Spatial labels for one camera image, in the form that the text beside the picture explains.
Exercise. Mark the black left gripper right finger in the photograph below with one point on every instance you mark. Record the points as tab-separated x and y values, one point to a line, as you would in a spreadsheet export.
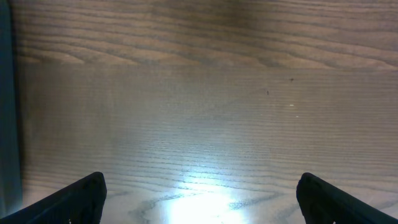
323	203

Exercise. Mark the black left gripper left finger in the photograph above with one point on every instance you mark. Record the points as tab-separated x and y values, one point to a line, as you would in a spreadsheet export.
79	202

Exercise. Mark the grey plastic laundry basket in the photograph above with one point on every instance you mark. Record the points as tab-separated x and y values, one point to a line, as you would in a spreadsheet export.
11	187

